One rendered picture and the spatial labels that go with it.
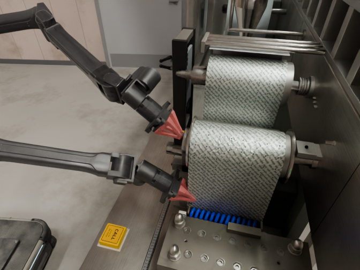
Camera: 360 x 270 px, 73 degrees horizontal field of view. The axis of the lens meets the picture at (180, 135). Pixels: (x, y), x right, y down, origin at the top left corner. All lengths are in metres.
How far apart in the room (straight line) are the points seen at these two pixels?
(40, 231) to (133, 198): 1.00
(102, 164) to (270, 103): 0.54
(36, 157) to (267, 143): 0.59
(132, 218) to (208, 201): 0.32
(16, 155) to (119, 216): 0.43
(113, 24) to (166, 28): 0.82
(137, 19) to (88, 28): 0.81
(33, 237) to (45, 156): 1.22
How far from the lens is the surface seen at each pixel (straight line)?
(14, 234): 1.98
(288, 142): 0.67
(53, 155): 0.72
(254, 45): 0.81
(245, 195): 0.74
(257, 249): 0.78
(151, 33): 4.08
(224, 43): 0.81
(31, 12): 1.08
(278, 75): 0.80
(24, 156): 0.73
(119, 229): 0.92
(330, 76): 0.75
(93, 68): 0.77
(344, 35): 0.77
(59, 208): 2.28
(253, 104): 0.82
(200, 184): 0.73
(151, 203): 0.99
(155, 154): 1.18
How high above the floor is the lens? 1.70
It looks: 39 degrees down
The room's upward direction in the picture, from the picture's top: straight up
